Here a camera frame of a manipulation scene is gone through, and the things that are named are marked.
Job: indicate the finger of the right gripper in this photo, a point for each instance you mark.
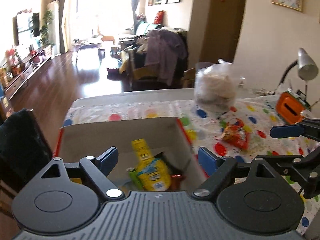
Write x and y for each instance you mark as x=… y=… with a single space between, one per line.
x=303 y=170
x=308 y=128

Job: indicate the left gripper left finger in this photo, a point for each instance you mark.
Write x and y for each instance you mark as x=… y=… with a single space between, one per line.
x=96 y=170

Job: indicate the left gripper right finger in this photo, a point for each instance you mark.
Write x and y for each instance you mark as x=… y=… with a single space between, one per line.
x=220 y=171

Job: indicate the red snack bag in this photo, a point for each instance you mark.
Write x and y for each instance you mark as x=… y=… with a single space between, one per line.
x=236 y=136

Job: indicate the yellow minion snack pack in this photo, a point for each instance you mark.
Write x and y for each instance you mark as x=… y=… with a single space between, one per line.
x=151 y=171

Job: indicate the orange green tissue box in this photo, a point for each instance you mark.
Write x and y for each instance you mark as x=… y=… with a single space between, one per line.
x=291 y=105

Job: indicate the colourful balloon tablecloth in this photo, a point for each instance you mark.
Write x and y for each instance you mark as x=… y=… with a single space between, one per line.
x=202 y=127

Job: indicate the silver desk lamp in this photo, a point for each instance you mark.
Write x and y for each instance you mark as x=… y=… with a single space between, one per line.
x=307 y=69

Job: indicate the red cardboard box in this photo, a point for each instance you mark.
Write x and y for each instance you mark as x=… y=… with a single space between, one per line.
x=162 y=135

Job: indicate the black chair back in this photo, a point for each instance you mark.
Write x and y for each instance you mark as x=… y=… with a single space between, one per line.
x=24 y=149

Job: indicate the clear plastic container with bags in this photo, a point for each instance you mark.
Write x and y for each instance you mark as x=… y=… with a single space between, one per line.
x=216 y=85

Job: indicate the wooden tv console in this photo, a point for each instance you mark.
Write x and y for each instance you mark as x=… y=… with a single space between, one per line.
x=29 y=66

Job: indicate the clothes covered chair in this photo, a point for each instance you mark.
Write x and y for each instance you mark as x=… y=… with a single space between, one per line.
x=159 y=56

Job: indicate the television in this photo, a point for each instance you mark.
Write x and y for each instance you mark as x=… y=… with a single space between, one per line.
x=26 y=27

